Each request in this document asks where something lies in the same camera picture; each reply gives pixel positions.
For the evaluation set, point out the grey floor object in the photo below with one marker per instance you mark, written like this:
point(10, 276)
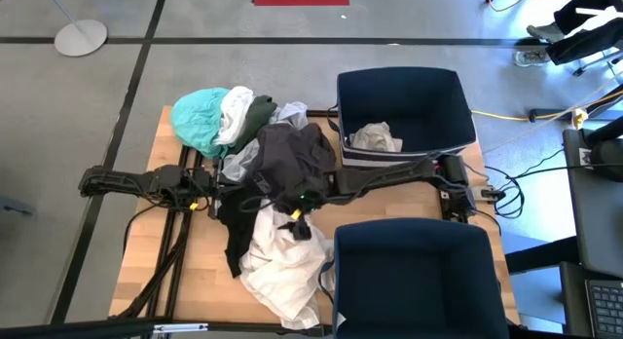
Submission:
point(17, 207)

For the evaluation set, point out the dark green garment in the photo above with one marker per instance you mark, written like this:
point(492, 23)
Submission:
point(258, 112)

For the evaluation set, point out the black desk foot bar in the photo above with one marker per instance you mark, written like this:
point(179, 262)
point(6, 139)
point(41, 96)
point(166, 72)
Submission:
point(555, 116)
point(540, 256)

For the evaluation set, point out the dark grey garment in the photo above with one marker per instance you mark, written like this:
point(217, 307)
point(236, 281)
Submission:
point(292, 154)

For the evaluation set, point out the small white garment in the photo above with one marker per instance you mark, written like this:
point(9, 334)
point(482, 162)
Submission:
point(236, 110)

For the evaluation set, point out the navy striped fabric bin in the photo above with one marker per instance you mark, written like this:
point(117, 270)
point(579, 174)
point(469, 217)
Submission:
point(414, 95)
point(414, 280)

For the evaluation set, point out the black desk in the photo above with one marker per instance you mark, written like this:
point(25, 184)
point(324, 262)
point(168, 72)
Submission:
point(598, 217)

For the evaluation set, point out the black aluminium table frame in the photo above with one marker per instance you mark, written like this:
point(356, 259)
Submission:
point(170, 261)

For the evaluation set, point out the person's grey shoe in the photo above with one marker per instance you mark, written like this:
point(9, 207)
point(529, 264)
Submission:
point(546, 33)
point(531, 59)

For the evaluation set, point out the grey chair base leg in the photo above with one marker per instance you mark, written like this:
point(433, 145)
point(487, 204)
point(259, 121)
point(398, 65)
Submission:
point(594, 64)

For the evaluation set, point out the black rounded object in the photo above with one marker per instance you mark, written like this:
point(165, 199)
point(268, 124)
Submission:
point(608, 149)

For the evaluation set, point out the large white garment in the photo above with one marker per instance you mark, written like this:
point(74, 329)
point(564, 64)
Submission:
point(277, 275)

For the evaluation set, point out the beige garment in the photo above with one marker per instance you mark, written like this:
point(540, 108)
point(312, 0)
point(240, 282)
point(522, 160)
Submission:
point(375, 137)

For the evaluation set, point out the person's leg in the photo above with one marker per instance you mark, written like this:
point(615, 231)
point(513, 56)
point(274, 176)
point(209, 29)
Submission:
point(579, 44)
point(584, 10)

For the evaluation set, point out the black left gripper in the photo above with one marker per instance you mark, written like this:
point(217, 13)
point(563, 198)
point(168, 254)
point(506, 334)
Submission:
point(204, 185)

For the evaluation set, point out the teal garment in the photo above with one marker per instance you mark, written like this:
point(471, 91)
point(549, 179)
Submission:
point(199, 117)

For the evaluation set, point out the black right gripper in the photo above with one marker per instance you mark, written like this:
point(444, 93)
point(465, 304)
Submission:
point(305, 205)

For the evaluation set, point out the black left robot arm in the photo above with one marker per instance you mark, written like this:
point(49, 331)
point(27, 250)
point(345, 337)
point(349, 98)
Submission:
point(121, 180)

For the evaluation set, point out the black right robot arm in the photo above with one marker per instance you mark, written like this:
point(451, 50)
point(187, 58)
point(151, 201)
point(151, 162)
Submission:
point(389, 176)

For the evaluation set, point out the grey power strip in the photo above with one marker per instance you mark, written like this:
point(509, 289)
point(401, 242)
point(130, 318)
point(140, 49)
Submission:
point(483, 193)

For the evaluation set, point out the yellow white plug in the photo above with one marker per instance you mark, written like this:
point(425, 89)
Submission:
point(579, 119)

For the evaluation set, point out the black bar with silver bracket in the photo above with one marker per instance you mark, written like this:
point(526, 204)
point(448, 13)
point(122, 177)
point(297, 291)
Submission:
point(73, 329)

